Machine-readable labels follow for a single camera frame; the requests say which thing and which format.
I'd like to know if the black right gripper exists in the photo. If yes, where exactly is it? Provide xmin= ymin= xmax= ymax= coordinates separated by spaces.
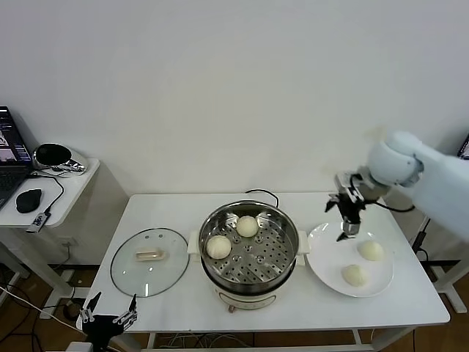
xmin=325 ymin=194 xmax=367 ymax=242

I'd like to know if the white steamed baozi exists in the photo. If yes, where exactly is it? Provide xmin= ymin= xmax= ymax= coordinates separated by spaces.
xmin=357 ymin=240 xmax=385 ymax=262
xmin=235 ymin=215 xmax=259 ymax=238
xmin=206 ymin=235 xmax=232 ymax=260
xmin=341 ymin=263 xmax=369 ymax=287

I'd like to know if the white main table frame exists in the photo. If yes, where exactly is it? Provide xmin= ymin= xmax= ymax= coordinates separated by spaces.
xmin=139 ymin=328 xmax=418 ymax=352

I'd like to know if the black power adapter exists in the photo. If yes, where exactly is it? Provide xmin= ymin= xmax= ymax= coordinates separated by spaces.
xmin=412 ymin=232 xmax=428 ymax=254

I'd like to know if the white round plate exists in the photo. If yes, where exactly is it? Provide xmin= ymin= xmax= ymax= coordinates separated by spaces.
xmin=306 ymin=221 xmax=396 ymax=298

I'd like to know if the black cooker power cable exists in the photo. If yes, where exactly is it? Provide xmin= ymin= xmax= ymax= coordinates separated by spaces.
xmin=245 ymin=188 xmax=281 ymax=208

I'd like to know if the stainless steel steamer basket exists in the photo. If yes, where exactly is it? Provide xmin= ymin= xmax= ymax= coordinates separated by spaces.
xmin=199 ymin=199 xmax=301 ymax=290

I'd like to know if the shiny chrome helmet object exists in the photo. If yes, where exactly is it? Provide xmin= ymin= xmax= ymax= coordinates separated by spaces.
xmin=32 ymin=142 xmax=90 ymax=179

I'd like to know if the white floor cable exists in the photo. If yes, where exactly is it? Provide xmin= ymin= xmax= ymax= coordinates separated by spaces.
xmin=0 ymin=285 xmax=80 ymax=333

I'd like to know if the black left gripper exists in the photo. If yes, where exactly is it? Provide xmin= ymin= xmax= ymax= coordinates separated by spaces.
xmin=80 ymin=292 xmax=139 ymax=348

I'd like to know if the grey usb hub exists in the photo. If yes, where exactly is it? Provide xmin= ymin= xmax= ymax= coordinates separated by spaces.
xmin=25 ymin=210 xmax=51 ymax=234

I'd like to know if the dark open laptop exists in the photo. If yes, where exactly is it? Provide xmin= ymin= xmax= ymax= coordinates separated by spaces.
xmin=457 ymin=133 xmax=469 ymax=161
xmin=0 ymin=105 xmax=36 ymax=212

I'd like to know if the glass lid with cream handle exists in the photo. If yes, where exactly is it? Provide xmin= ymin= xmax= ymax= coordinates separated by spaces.
xmin=110 ymin=227 xmax=191 ymax=298

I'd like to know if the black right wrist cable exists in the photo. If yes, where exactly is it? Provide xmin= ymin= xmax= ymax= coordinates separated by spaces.
xmin=379 ymin=200 xmax=417 ymax=213

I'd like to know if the round brown floor object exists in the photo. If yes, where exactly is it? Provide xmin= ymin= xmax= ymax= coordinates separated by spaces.
xmin=62 ymin=300 xmax=84 ymax=320

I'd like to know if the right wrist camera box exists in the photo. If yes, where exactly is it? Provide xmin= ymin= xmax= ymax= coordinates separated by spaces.
xmin=335 ymin=170 xmax=362 ymax=194

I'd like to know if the black usb hub cable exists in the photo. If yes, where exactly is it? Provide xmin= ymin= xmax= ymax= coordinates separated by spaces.
xmin=27 ymin=172 xmax=65 ymax=213

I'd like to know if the black computer mouse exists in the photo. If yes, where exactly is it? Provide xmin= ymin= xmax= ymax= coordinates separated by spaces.
xmin=15 ymin=188 xmax=43 ymax=213

